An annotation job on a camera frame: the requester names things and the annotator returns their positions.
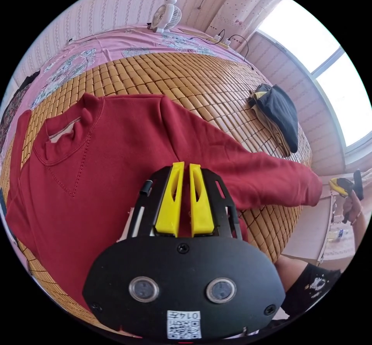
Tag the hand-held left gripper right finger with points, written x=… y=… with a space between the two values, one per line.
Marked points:
x=200 y=208

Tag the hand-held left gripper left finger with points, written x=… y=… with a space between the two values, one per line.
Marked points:
x=170 y=205

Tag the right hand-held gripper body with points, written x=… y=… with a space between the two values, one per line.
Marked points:
x=345 y=219

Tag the red long sleeve sweater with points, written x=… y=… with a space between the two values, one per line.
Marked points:
x=101 y=194

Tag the person's right forearm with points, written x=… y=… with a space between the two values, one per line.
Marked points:
x=360 y=234

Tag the person's right hand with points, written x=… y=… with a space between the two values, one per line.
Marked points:
x=354 y=209

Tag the person's body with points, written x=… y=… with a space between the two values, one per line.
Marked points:
x=314 y=287

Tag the pile of clothes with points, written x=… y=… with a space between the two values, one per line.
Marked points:
x=279 y=112

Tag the bed with woven mat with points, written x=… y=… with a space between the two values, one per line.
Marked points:
x=180 y=75

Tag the window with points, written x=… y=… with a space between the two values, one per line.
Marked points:
x=305 y=37

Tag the dark patterned cloth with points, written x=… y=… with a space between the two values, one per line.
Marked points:
x=16 y=104

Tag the white table fan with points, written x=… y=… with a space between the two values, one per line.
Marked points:
x=164 y=16

